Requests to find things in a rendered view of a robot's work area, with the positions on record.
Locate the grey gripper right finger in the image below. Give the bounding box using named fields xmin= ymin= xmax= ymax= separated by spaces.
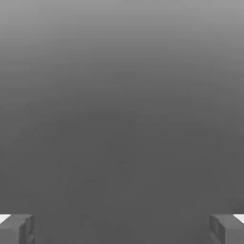
xmin=208 ymin=213 xmax=244 ymax=244

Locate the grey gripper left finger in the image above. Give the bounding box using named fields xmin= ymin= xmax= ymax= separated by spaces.
xmin=0 ymin=213 xmax=36 ymax=244

